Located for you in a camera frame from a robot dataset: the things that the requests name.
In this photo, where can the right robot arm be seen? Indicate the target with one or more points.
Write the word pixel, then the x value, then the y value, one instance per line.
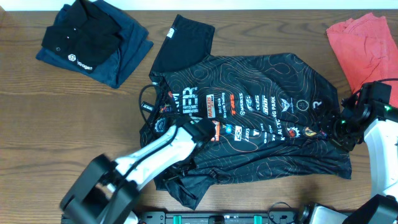
pixel 380 137

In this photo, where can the folded black polo shirt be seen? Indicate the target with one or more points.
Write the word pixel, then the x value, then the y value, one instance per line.
pixel 86 37

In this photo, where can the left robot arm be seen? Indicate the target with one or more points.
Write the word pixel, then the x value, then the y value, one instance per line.
pixel 107 191

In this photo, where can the folded navy blue shirt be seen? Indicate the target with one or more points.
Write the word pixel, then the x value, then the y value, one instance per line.
pixel 132 49

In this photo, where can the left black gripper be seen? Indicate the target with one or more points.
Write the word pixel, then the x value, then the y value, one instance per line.
pixel 169 176

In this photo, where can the red t-shirt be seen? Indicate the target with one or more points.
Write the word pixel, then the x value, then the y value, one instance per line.
pixel 366 51

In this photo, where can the black printed cycling jersey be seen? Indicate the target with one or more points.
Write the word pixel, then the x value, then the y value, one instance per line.
pixel 265 109

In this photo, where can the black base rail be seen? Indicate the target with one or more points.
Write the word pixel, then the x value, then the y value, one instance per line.
pixel 278 217

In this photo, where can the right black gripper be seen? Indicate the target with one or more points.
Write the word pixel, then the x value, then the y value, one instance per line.
pixel 347 145

